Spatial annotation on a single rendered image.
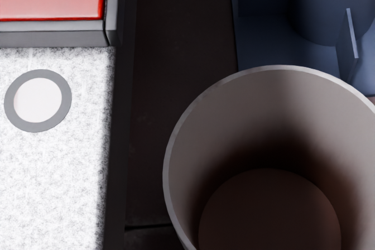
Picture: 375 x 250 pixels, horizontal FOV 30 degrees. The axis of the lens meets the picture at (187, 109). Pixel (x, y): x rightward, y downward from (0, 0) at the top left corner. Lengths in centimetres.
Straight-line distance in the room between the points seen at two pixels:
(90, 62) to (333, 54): 105
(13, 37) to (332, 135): 77
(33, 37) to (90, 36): 3
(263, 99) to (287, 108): 5
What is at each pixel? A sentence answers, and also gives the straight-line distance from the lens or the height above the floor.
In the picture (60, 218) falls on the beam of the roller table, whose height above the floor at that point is 91.
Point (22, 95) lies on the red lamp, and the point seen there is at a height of 92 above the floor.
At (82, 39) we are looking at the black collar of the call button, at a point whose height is 92.
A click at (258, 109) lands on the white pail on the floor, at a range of 103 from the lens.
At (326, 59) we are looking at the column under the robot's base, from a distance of 135.
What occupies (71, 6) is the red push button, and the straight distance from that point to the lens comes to 33.
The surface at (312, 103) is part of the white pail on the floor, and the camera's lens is 100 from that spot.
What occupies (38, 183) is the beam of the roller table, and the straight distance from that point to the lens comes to 32.
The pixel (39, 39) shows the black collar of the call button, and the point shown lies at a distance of 33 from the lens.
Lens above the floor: 121
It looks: 67 degrees down
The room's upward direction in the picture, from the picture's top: 9 degrees counter-clockwise
